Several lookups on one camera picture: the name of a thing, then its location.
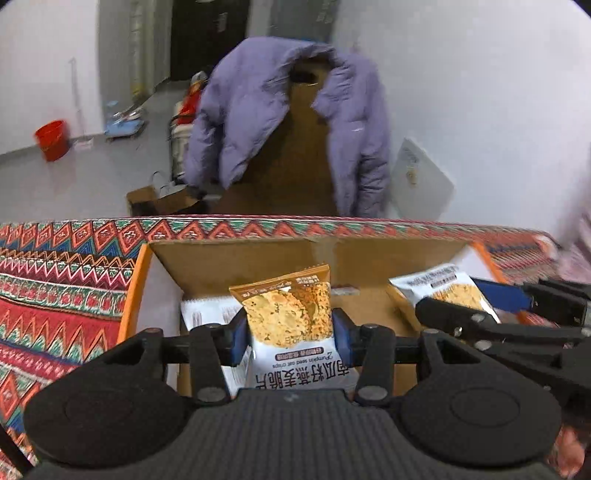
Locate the white door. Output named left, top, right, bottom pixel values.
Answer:
left=130, top=0, right=156, bottom=100

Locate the purple puffer jacket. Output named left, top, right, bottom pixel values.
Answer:
left=184, top=37, right=392, bottom=217

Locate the small brown cardboard box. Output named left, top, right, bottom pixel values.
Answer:
left=126, top=182, right=209, bottom=217

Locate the red bucket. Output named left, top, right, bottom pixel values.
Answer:
left=34, top=120, right=71, bottom=162

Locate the blue low cart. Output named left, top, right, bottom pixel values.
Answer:
left=104, top=99, right=147, bottom=142

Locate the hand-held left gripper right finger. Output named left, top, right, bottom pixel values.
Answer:
left=331, top=308, right=463, bottom=408

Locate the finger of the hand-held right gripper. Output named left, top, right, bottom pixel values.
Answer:
left=471, top=277, right=583, bottom=326
left=414, top=296, right=591, bottom=412

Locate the orange white crisp packet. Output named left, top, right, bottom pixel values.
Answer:
left=388, top=263, right=502, bottom=325
left=229, top=264, right=360, bottom=398
left=180, top=298, right=253, bottom=398

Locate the white mop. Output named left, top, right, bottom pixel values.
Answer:
left=68, top=58, right=96, bottom=151

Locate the red cardboard box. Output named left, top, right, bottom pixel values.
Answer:
left=116, top=236, right=522, bottom=400

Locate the tall brown cardboard box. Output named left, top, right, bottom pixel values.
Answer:
left=217, top=60, right=343, bottom=216

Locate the black door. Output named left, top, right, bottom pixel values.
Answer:
left=170, top=0, right=252, bottom=82

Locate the patterned red tablecloth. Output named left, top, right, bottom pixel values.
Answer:
left=0, top=217, right=568, bottom=468

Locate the white flat panel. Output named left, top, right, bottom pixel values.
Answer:
left=392, top=137, right=456, bottom=220

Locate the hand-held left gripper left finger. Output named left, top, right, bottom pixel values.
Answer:
left=137, top=318, right=254, bottom=408

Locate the red bag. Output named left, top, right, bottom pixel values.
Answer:
left=178, top=71, right=209, bottom=126

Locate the black cable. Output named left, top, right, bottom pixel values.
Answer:
left=0, top=424, right=34, bottom=477

